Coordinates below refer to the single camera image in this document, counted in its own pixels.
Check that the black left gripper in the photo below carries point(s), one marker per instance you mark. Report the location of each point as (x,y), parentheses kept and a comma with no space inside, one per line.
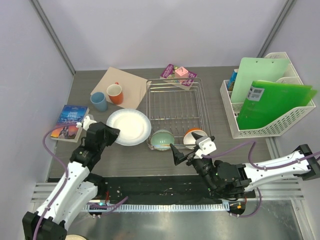
(113,133)

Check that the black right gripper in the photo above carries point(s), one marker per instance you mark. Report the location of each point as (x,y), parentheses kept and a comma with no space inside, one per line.
(178,156)

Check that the blue plastic cup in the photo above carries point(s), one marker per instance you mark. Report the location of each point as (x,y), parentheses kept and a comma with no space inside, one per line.
(98,99)

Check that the orange ceramic mug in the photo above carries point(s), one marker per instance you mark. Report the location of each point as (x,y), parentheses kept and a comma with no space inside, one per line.
(115,93)

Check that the metal wire dish rack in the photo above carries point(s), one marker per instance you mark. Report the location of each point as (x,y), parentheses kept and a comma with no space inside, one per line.
(177,106)

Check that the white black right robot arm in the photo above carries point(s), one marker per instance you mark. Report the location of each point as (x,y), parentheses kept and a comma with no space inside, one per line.
(231,181)

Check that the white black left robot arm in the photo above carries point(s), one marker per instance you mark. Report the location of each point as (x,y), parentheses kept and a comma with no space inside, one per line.
(75,189)

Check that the orange white ceramic bowl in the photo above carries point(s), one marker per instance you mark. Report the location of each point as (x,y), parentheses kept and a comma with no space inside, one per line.
(189,141)

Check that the green ceramic bowl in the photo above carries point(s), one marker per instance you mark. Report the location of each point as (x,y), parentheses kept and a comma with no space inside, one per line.
(162,139)

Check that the blue Jane Eyre book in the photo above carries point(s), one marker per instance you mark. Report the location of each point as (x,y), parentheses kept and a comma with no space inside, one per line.
(66,129)

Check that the pink cube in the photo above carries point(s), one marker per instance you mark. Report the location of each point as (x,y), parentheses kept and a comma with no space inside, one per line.
(181,72)

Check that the purple paperback book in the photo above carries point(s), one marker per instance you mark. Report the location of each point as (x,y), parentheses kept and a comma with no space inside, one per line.
(169,77)

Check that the blue white carton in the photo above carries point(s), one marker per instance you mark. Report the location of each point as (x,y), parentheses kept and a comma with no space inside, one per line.
(232,80)

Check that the white plastic file organizer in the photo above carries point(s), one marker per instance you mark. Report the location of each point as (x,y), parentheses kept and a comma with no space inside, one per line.
(280,125)

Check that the bright green plastic folder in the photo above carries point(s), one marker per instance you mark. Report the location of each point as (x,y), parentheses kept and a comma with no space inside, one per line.
(266,101)

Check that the light green clipboard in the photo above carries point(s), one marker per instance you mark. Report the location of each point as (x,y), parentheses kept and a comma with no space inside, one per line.
(254,69)

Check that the cream round plate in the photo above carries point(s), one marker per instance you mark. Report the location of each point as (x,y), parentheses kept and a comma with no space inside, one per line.
(75,237)

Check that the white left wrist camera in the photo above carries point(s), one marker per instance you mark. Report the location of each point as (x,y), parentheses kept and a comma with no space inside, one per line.
(87,121)

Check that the white slotted cable duct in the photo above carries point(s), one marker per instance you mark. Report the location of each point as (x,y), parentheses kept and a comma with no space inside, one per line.
(139,208)

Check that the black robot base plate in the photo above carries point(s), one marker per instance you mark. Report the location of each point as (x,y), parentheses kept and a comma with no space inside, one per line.
(155,190)

